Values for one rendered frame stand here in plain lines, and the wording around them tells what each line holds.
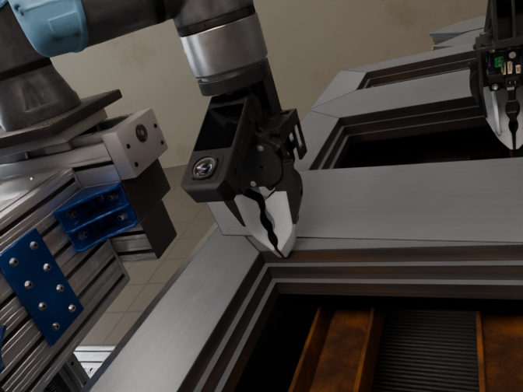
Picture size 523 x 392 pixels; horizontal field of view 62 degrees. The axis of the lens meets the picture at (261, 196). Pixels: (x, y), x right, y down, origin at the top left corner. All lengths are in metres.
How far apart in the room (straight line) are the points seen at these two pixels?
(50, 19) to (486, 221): 0.43
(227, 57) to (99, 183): 0.52
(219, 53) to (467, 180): 0.33
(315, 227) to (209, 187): 0.20
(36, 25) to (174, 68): 3.17
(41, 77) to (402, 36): 2.55
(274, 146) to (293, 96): 2.88
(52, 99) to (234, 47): 0.55
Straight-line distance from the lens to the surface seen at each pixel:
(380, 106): 0.90
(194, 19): 0.41
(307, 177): 0.66
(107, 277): 0.92
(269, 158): 0.42
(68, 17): 0.39
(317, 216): 0.55
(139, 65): 3.68
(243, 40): 0.41
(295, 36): 3.20
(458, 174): 0.59
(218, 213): 0.64
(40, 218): 0.82
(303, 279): 0.51
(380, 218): 0.52
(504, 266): 0.47
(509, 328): 0.65
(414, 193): 0.56
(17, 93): 0.90
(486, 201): 0.53
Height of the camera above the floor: 1.14
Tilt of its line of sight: 25 degrees down
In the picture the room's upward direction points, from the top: 18 degrees counter-clockwise
